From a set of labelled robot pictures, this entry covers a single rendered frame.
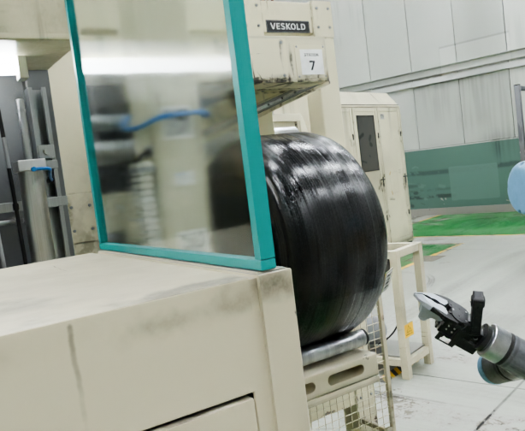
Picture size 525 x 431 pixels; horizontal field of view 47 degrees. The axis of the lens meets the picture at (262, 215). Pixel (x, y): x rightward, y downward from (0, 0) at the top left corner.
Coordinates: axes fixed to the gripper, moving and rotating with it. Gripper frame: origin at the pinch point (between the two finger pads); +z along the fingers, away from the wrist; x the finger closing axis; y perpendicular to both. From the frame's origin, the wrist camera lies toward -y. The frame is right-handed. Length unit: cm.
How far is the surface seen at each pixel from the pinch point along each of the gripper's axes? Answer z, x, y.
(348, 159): 32.4, 8.0, -19.5
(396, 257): -33, 191, 96
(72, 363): 50, -99, -34
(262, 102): 64, 54, -4
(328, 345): 13.8, -10.8, 19.8
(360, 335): 6.8, -3.2, 18.0
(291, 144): 47, 5, -17
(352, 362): 6.2, -10.5, 21.1
